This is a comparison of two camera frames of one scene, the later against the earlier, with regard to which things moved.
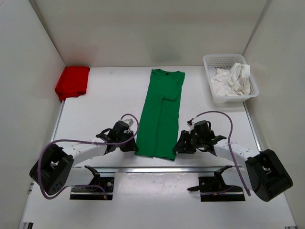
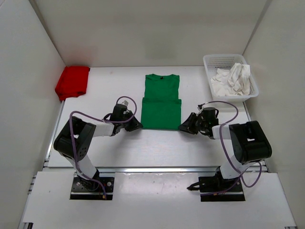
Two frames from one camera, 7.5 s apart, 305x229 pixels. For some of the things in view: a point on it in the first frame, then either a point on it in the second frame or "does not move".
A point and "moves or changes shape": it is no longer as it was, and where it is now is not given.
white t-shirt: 234,82 does not move
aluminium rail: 191,169 does not move
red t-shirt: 73,82 does not move
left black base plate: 98,188 does not move
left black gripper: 132,146 → 135,124
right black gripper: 183,147 → 188,125
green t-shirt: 158,128 moves or changes shape
